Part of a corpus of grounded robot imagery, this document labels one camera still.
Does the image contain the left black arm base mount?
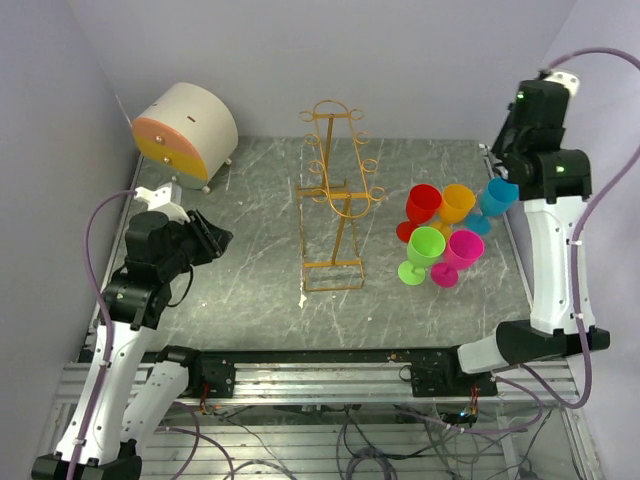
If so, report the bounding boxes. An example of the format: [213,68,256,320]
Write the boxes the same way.
[194,356,236,399]

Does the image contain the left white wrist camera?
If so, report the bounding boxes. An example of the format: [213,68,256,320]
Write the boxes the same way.
[134,182,190,224]

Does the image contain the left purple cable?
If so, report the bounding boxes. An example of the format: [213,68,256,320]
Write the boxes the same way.
[67,189,139,480]

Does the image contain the blue plastic wine glass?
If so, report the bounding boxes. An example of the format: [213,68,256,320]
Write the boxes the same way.
[465,177,519,235]

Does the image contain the red plastic wine glass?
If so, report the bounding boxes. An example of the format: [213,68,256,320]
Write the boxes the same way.
[396,184,442,243]

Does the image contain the pink plastic wine glass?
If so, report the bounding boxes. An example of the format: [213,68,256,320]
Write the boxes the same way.
[430,229,485,288]

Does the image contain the white semicircular drawer cabinet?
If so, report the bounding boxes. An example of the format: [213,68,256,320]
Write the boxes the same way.
[132,82,239,192]

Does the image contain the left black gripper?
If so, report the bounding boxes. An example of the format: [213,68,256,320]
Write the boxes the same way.
[158,207,232,280]

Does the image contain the orange plastic wine glass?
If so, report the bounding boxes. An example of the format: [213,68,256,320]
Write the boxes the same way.
[430,184,476,241]

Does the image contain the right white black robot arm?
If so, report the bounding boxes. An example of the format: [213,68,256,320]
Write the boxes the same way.
[440,70,611,396]

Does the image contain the tangled cables under frame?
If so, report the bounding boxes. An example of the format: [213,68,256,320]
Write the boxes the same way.
[149,394,591,480]

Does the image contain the aluminium rail frame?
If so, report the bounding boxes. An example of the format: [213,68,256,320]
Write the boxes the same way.
[53,360,605,479]

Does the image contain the purple cable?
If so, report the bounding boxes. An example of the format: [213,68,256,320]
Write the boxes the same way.
[547,47,640,409]
[67,189,139,480]

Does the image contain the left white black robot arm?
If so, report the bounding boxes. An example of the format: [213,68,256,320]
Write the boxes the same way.
[31,210,233,479]

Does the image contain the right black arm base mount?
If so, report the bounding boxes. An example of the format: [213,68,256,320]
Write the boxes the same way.
[394,347,498,398]

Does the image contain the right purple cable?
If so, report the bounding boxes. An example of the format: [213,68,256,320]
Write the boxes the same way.
[547,47,640,409]

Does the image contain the gold wire wine glass rack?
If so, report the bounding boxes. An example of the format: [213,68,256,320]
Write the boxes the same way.
[296,99,386,293]

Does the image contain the green plastic wine glass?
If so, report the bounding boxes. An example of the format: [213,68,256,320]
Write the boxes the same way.
[397,226,446,286]

